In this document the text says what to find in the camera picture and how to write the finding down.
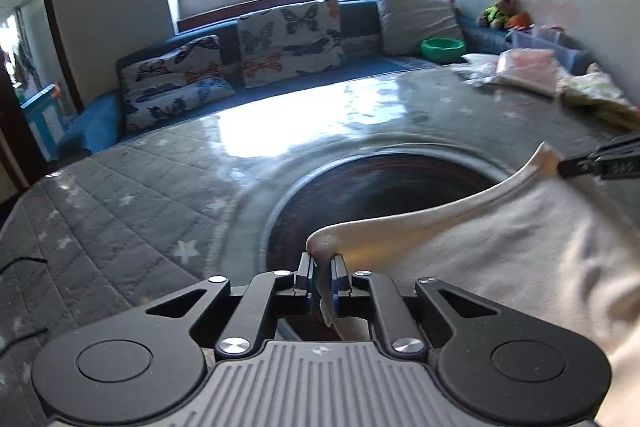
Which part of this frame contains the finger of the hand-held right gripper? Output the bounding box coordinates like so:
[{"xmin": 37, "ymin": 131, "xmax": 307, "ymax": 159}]
[{"xmin": 556, "ymin": 134, "xmax": 640, "ymax": 181}]

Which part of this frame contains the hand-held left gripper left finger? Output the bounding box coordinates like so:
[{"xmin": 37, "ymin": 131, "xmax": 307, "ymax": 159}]
[{"xmin": 145, "ymin": 253, "xmax": 317, "ymax": 356}]

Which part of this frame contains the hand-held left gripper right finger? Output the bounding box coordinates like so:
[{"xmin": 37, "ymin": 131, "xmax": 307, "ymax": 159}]
[{"xmin": 329, "ymin": 254, "xmax": 502, "ymax": 359}]

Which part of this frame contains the cream garment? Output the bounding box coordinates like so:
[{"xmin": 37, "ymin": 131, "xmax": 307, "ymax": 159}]
[{"xmin": 306, "ymin": 142, "xmax": 640, "ymax": 427}]

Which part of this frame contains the plastic bags pile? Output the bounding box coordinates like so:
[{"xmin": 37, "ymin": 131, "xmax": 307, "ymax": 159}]
[{"xmin": 556, "ymin": 63, "xmax": 640, "ymax": 131}]

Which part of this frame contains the dark round table inset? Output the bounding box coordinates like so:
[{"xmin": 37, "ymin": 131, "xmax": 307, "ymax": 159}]
[{"xmin": 257, "ymin": 147, "xmax": 511, "ymax": 343}]

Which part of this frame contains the pink plastic packet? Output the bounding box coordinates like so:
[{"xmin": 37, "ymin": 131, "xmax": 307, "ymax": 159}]
[{"xmin": 494, "ymin": 49, "xmax": 562, "ymax": 96}]

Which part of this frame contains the blue storage bin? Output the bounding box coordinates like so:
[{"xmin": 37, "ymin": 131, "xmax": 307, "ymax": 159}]
[{"xmin": 509, "ymin": 24, "xmax": 592, "ymax": 76}]

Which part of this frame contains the white plastic bag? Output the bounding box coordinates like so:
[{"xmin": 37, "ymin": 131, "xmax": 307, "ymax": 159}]
[{"xmin": 460, "ymin": 53, "xmax": 502, "ymax": 86}]

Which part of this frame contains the stuffed toy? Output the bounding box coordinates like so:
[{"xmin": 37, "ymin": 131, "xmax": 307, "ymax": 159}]
[{"xmin": 477, "ymin": 0, "xmax": 532, "ymax": 32}]

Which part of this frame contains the green bowl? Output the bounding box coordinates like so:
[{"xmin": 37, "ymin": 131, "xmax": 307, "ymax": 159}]
[{"xmin": 419, "ymin": 37, "xmax": 466, "ymax": 63}]

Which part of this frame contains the grey star-print quilted cover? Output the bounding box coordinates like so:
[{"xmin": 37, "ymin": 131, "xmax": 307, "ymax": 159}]
[{"xmin": 0, "ymin": 63, "xmax": 640, "ymax": 427}]

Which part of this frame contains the grey pillow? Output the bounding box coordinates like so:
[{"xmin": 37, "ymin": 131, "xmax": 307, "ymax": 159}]
[{"xmin": 375, "ymin": 0, "xmax": 467, "ymax": 58}]

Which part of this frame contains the large butterfly print cushion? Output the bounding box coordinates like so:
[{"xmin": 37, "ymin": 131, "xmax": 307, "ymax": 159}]
[{"xmin": 236, "ymin": 0, "xmax": 347, "ymax": 89}]

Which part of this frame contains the blue sofa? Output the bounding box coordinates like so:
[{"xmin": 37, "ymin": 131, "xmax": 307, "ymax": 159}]
[{"xmin": 56, "ymin": 0, "xmax": 516, "ymax": 156}]

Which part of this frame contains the blue and white cabinet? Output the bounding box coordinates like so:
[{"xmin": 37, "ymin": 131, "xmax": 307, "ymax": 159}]
[{"xmin": 20, "ymin": 82, "xmax": 68, "ymax": 160}]

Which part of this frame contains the black cable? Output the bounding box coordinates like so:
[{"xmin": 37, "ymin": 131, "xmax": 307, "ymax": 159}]
[{"xmin": 0, "ymin": 257, "xmax": 49, "ymax": 354}]

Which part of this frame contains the dark wooden door frame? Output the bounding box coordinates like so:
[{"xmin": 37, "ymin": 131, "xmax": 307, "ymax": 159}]
[{"xmin": 0, "ymin": 0, "xmax": 85, "ymax": 190}]

